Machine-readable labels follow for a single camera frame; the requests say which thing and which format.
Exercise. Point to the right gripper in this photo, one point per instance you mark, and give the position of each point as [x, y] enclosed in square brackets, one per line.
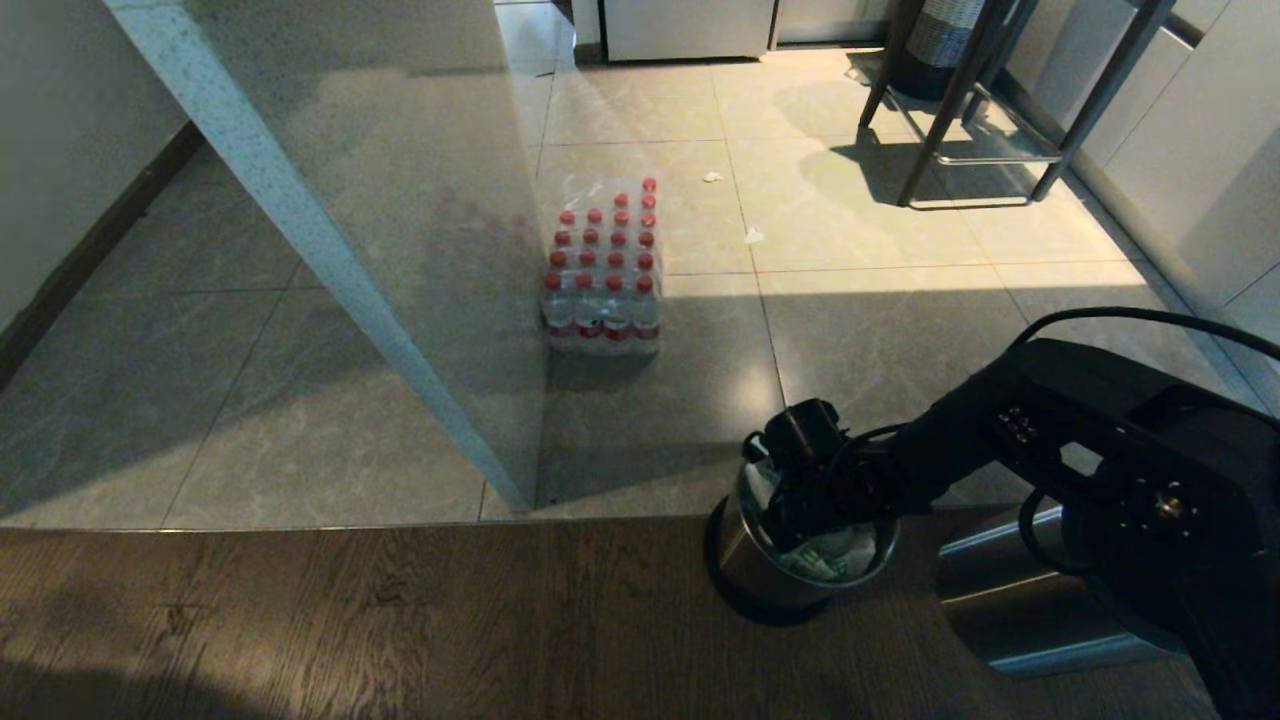
[805, 500]

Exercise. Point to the white trash bag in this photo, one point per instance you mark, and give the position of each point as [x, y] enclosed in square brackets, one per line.
[835, 560]

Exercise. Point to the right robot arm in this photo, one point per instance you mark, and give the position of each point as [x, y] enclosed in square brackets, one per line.
[1120, 440]

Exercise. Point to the small round steel bin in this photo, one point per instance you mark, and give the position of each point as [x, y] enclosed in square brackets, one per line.
[745, 560]

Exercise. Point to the large steel trash can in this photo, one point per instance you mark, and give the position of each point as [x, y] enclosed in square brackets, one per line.
[1010, 600]

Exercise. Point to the shrink-wrapped water bottle pack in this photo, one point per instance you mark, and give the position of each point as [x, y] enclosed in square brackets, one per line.
[603, 290]

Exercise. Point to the dark metal bar stool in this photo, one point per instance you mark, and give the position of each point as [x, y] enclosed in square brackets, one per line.
[960, 110]

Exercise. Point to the striped woven basket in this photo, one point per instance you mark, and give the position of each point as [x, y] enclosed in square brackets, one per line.
[935, 45]

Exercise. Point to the white cabinet row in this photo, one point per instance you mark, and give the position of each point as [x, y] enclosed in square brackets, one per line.
[1180, 130]

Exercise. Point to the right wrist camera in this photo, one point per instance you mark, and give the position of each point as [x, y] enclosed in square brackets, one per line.
[800, 428]

